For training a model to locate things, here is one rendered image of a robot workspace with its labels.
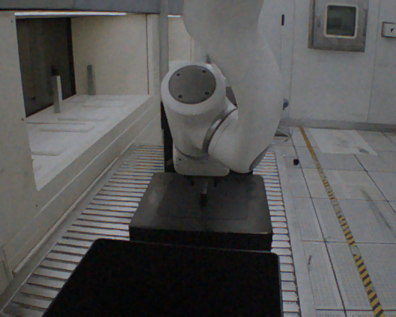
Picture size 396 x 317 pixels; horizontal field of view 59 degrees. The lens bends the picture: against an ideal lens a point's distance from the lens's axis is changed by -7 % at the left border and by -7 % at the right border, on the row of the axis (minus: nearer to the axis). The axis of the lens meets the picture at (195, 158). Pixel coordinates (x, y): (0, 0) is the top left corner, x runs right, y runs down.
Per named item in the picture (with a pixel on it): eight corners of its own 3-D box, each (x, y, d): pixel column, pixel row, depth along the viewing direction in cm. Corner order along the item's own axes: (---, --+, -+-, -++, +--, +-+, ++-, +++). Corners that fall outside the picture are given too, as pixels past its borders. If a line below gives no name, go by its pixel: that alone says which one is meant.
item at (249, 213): (271, 276, 73) (277, 221, 69) (127, 269, 76) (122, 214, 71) (262, 208, 101) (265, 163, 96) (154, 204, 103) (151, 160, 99)
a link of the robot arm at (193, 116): (240, 131, 59) (194, 101, 62) (244, 81, 47) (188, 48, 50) (207, 170, 56) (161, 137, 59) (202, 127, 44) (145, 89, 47)
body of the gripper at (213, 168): (231, 120, 62) (230, 149, 72) (170, 118, 63) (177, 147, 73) (230, 161, 59) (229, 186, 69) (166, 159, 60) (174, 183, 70)
